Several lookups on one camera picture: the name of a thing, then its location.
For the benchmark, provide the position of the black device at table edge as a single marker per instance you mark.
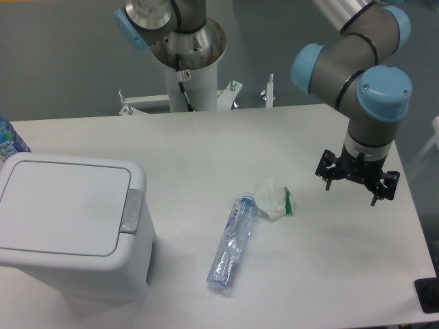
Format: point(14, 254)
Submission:
point(427, 292)

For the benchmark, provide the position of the empty clear plastic bottle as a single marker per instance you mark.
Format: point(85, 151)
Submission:
point(233, 243)

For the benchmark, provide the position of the grey lid push button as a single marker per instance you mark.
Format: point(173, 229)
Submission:
point(131, 212)

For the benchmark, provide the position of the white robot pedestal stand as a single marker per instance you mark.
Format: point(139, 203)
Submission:
point(189, 63)

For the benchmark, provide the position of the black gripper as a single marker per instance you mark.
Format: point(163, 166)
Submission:
point(358, 169)

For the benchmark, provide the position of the white trash can lid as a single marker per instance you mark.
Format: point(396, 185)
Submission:
point(60, 208)

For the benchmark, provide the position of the crumpled white green wrapper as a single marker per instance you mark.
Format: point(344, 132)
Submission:
point(273, 199)

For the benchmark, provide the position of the blue labelled bottle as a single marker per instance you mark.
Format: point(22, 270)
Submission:
point(11, 142)

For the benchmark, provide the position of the white trash can body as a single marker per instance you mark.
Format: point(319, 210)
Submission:
point(123, 274)

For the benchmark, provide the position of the white frame at right edge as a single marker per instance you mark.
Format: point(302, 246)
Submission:
point(425, 155)

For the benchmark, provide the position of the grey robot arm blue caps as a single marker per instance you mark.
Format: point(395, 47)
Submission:
point(350, 76)

